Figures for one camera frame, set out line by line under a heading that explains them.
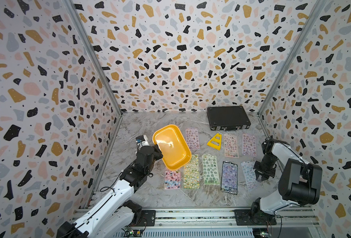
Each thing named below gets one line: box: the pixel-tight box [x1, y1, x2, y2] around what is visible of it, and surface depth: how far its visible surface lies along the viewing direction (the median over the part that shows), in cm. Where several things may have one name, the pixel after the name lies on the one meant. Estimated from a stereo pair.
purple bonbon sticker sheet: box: [220, 161, 238, 195], surface depth 90 cm
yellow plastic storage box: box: [152, 124, 192, 171], surface depth 89 cm
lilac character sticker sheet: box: [241, 132, 257, 157], surface depth 105 cm
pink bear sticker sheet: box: [223, 133, 239, 159], surface depth 105 cm
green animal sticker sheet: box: [183, 153, 200, 190], surface depth 91 cm
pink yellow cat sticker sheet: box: [164, 168, 181, 190], surface depth 89 cm
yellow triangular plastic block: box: [206, 132, 223, 151], surface depth 105 cm
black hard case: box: [206, 105, 251, 131], surface depth 112 cm
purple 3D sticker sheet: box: [185, 126, 200, 150], surface depth 109 cm
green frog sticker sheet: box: [202, 153, 221, 185], surface depth 92 cm
